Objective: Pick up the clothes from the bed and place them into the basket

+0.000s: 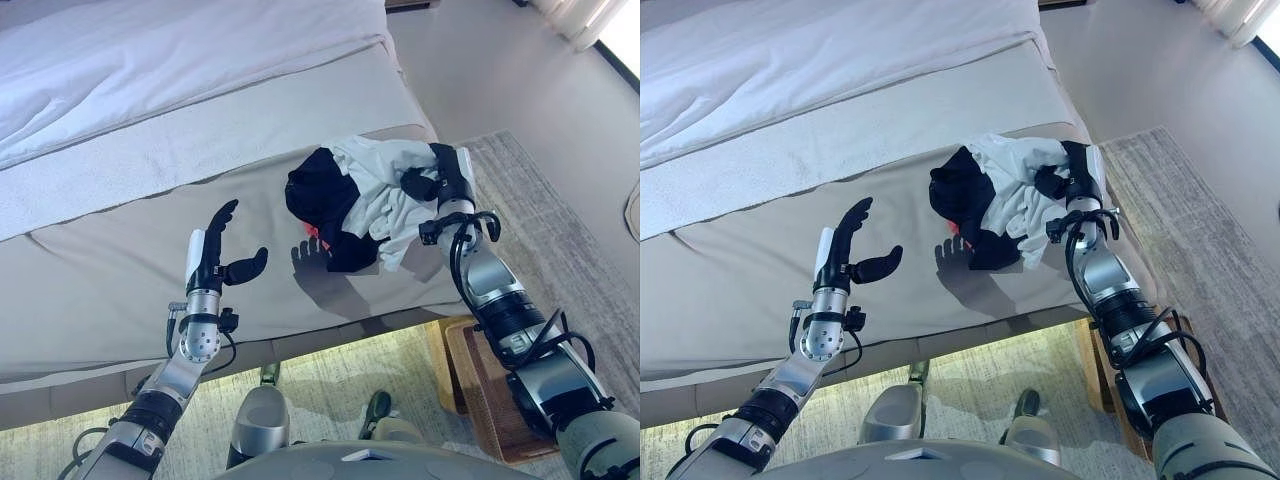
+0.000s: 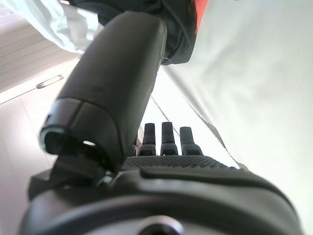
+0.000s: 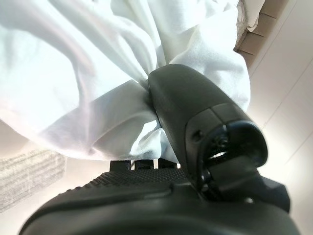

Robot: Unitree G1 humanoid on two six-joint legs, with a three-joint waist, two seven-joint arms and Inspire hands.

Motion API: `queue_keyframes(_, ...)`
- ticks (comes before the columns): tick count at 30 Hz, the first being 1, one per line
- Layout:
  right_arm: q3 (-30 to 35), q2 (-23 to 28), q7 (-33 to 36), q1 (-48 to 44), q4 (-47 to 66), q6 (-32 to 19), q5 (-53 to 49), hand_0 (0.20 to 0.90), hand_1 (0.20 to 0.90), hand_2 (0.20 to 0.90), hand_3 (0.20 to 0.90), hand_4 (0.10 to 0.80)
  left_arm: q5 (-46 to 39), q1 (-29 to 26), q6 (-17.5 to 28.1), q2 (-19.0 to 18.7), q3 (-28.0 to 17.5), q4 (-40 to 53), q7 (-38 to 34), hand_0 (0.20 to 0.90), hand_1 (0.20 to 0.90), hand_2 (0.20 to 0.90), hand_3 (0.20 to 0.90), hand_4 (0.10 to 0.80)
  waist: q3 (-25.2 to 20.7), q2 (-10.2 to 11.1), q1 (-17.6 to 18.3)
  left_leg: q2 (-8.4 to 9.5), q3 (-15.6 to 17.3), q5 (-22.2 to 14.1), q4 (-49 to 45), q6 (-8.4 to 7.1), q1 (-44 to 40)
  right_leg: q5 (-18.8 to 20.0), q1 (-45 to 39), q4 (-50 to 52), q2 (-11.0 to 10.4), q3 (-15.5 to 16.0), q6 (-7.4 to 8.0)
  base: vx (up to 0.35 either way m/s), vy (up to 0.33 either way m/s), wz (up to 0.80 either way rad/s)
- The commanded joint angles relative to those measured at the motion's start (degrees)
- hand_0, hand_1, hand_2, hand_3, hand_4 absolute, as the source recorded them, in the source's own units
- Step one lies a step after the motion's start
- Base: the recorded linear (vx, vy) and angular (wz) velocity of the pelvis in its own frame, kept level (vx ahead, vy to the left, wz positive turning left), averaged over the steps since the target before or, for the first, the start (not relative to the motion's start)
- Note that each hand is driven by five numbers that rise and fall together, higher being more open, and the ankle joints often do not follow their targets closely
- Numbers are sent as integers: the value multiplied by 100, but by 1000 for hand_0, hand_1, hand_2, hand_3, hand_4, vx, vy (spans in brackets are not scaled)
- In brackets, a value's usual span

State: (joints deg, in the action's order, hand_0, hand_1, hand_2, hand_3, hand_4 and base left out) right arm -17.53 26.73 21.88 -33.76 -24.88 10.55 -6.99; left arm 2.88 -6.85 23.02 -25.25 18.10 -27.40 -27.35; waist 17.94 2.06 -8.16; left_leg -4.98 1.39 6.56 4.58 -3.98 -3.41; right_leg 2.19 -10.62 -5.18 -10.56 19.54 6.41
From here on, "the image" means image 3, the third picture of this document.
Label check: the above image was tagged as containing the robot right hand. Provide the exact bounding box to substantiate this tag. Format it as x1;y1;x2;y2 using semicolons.
19;63;303;235

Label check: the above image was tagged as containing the white printed garment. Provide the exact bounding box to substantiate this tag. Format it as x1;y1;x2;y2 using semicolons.
0;0;252;164

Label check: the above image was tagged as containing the large grey striped rug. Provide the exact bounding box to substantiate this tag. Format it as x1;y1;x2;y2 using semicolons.
0;148;66;214

